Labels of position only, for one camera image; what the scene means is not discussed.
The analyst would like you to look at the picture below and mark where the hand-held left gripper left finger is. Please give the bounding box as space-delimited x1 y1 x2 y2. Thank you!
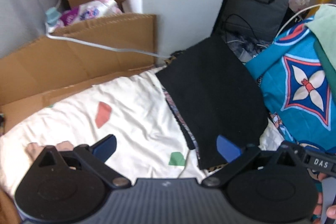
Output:
34 134 132 188

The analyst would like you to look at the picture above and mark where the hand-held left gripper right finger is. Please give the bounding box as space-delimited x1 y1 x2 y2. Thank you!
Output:
201 135 302 187

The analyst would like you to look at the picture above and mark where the black shorts bear print trim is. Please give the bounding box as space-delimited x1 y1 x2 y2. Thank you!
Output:
155 35 269 171

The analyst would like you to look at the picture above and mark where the person's right hand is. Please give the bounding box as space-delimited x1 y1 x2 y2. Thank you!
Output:
314 192 336 224

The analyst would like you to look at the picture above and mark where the cream printed bedsheet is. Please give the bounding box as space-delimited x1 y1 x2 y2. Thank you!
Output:
0 73 284 199

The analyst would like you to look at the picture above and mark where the person's foot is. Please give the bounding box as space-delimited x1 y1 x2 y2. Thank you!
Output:
26 141 74 159

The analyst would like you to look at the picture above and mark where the teal printed blanket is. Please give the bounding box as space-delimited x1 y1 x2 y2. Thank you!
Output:
244 17 336 222

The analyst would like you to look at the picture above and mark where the brown cardboard sheet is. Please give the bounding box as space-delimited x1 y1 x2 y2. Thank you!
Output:
0 13 158 120

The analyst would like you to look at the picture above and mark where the leopard print garment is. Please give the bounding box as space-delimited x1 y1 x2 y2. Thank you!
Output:
165 54 229 174

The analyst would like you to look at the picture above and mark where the green cloth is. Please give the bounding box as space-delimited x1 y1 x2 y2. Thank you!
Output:
304 5 336 78

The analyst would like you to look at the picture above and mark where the teal power adapter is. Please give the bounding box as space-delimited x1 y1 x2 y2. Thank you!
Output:
45 8 63 28

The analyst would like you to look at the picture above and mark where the grey laptop bag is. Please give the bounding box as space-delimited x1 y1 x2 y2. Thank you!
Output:
214 0 290 46

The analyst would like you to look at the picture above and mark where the white pink tissue pack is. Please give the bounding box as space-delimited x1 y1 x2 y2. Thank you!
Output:
76 0 124 21

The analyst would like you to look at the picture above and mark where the plastic wrapped grey mattress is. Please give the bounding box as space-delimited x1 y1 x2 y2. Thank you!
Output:
0 0 67 52

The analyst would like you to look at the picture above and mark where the white power cable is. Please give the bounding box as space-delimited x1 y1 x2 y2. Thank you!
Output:
46 25 172 60

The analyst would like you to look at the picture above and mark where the black cable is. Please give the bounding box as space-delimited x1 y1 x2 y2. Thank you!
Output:
223 13 261 44

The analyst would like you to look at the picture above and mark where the thin white cable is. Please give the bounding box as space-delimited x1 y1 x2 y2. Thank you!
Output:
274 4 336 41

